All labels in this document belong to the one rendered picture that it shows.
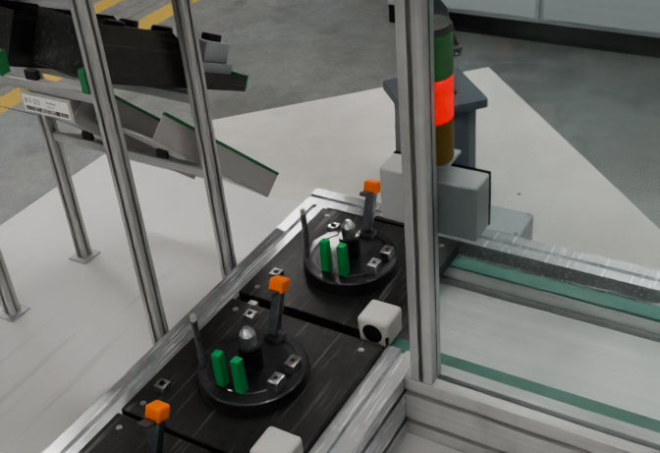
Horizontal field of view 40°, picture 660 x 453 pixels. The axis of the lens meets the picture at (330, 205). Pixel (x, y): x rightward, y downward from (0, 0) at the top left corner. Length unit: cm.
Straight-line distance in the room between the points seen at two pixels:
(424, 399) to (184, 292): 51
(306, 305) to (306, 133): 72
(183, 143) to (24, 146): 278
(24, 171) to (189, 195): 215
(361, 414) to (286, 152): 86
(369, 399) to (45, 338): 58
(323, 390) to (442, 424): 16
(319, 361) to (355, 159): 71
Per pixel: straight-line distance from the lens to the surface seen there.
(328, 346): 121
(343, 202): 151
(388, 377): 117
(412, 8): 89
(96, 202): 181
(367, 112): 200
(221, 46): 136
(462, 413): 117
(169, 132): 129
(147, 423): 102
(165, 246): 164
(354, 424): 112
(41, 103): 121
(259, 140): 193
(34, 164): 391
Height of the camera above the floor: 177
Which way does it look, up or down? 33 degrees down
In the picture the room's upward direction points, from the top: 6 degrees counter-clockwise
